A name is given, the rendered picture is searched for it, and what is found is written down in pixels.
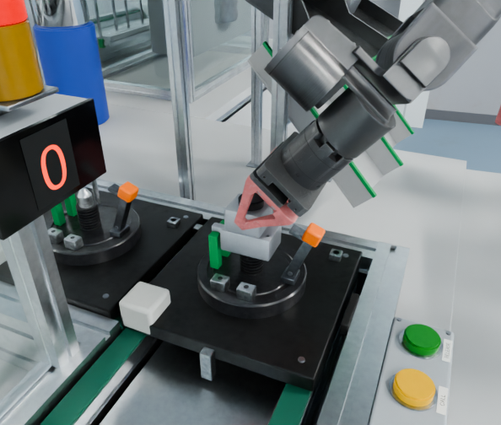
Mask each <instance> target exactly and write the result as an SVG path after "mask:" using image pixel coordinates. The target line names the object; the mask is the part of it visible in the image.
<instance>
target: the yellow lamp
mask: <svg viewBox="0 0 501 425"><path fill-rule="evenodd" d="M43 88H44V84H43V81H42V76H41V73H40V66H39V63H38V59H37V55H36V51H35V44H34V41H33V37H32V33H31V29H30V22H29V20H28V19H26V20H24V21H22V22H19V23H16V24H7V25H0V102H3V101H11V100H20V99H24V98H27V97H30V96H33V95H35V94H38V93H39V92H40V91H41V90H42V89H43Z"/></svg>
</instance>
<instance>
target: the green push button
mask: <svg viewBox="0 0 501 425"><path fill-rule="evenodd" d="M403 342H404V344H405V345H406V347H407V348H408V349H409V350H411V351H412V352H415V353H416V354H419V355H424V356H428V355H433V354H435V353H436V352H437V351H438V350H439V347H440V343H441V338H440V336H439V334H438V333H437V331H435V330H434V329H433V328H431V327H429V326H427V325H422V324H413V325H409V326H408V327H407V328H406V329H405V330H404V334H403Z"/></svg>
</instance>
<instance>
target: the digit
mask: <svg viewBox="0 0 501 425"><path fill-rule="evenodd" d="M19 141H20V144H21V148H22V151H23V154H24V159H25V163H26V166H27V169H28V172H29V176H30V181H31V184H32V187H33V191H34V193H35V199H36V202H37V206H38V209H39V211H40V210H41V209H43V208H44V207H46V206H48V205H49V204H51V203H52V202H54V201H55V200H57V199H58V198H60V197H61V196H63V195H65V194H66V193H68V192H69V191H70V190H72V189H73V188H75V187H77V186H79V185H80V183H79V178H78V172H77V167H76V163H75V159H74V155H73V148H72V144H71V140H70V136H69V131H68V128H67V120H66V119H63V120H61V121H59V122H57V123H55V124H53V125H51V126H49V127H46V128H44V129H42V130H40V131H38V132H36V133H34V134H32V135H29V136H28V137H25V138H23V139H21V140H19Z"/></svg>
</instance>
